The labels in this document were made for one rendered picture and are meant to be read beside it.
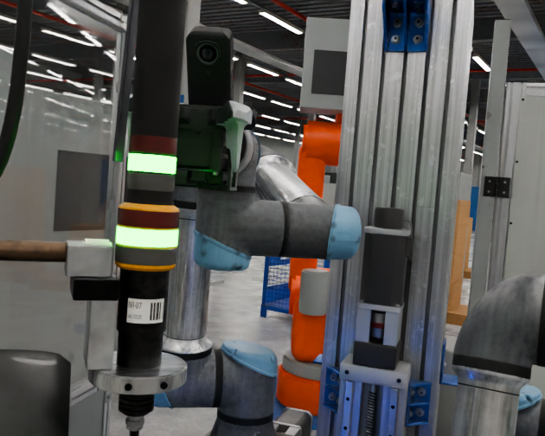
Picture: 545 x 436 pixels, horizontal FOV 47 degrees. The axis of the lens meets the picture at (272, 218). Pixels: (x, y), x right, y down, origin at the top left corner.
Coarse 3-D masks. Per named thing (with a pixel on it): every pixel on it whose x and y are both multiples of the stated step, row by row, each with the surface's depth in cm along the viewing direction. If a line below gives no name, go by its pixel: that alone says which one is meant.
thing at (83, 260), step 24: (72, 240) 44; (72, 264) 42; (96, 264) 43; (72, 288) 43; (96, 288) 42; (96, 312) 43; (96, 336) 43; (96, 360) 43; (168, 360) 47; (96, 384) 43; (120, 384) 42; (144, 384) 42; (168, 384) 43
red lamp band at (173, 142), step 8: (136, 136) 43; (144, 136) 43; (152, 136) 43; (136, 144) 43; (144, 144) 43; (152, 144) 43; (160, 144) 43; (168, 144) 44; (176, 144) 45; (152, 152) 43; (160, 152) 43; (168, 152) 44
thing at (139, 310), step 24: (120, 288) 44; (144, 288) 44; (168, 288) 45; (120, 312) 44; (144, 312) 44; (120, 336) 44; (144, 336) 44; (120, 360) 44; (144, 360) 44; (120, 408) 45; (144, 408) 45
